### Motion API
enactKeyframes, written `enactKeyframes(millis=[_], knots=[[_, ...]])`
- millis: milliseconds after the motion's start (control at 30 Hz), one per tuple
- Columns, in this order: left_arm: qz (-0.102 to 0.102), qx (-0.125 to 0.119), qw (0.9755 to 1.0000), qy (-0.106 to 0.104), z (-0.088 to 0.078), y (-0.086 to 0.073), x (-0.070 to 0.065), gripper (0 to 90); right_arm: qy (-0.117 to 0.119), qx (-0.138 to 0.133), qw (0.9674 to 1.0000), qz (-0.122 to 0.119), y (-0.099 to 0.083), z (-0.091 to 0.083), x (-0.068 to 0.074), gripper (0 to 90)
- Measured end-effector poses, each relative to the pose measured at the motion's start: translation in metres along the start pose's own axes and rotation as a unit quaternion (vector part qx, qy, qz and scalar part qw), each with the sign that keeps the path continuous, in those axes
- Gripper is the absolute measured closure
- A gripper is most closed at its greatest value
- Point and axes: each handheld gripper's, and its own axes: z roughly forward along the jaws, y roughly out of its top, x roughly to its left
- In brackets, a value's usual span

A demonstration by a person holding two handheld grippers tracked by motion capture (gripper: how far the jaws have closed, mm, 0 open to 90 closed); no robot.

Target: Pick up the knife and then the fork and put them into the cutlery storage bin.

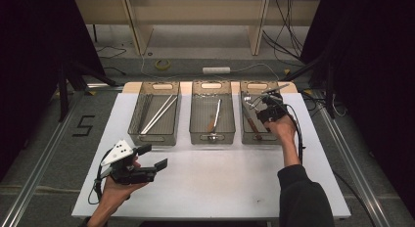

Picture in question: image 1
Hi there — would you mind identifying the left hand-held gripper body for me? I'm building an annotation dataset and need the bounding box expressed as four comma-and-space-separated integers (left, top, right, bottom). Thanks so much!
99, 139, 158, 186

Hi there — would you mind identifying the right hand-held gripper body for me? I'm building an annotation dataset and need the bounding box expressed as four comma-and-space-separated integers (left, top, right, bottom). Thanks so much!
255, 83, 291, 124

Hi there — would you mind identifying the brown handled metal knife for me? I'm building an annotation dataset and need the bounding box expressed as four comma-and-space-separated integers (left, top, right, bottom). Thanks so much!
243, 103, 263, 142

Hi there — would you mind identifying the smoky clear plastic bin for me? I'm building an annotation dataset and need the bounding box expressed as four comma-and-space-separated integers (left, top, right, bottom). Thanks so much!
189, 80, 237, 146
127, 81, 182, 147
239, 80, 291, 146

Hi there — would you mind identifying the wooden handled clear spoon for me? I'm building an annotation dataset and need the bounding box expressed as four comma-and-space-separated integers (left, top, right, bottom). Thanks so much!
205, 114, 217, 133

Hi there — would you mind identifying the person's right hand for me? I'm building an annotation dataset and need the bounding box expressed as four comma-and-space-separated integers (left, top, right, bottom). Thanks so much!
263, 113, 298, 144

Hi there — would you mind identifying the person's left hand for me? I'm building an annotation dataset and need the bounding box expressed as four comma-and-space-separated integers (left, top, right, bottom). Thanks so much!
98, 157, 150, 211

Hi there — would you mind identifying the black metal stand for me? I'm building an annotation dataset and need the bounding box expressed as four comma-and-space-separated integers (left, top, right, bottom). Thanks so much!
56, 60, 120, 122
281, 53, 338, 119

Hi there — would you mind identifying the white power strip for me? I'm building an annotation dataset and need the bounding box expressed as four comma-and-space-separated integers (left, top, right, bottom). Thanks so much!
202, 67, 232, 75

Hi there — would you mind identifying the yellow tape roll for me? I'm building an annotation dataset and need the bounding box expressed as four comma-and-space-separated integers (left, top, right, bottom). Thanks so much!
154, 59, 172, 71

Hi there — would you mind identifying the black curtain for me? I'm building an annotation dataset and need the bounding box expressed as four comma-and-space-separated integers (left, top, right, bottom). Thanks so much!
0, 0, 106, 179
299, 0, 415, 218

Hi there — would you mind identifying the beige wooden desk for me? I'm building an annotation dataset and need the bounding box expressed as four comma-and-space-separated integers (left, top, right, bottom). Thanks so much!
75, 0, 321, 57

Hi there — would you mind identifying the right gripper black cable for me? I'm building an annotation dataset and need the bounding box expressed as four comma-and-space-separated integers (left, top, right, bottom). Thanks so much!
283, 102, 306, 166

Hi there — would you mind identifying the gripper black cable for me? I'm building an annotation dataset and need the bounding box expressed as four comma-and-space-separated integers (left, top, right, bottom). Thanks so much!
87, 148, 115, 205
283, 102, 306, 166

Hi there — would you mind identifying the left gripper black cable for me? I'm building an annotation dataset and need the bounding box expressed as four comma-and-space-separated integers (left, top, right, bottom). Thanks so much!
87, 148, 115, 205

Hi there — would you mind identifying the white floor cable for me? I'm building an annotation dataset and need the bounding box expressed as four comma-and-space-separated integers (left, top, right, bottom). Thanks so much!
140, 52, 282, 82

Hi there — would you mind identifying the bunch of black cables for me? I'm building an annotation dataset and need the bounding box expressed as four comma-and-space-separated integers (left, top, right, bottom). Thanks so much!
261, 0, 305, 64

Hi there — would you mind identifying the aluminium floor rail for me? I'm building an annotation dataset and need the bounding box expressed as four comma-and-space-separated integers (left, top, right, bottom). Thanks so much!
0, 89, 86, 227
316, 99, 393, 227

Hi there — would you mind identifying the thin black floor cable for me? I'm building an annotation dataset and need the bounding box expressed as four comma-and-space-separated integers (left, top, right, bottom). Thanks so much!
95, 45, 128, 76

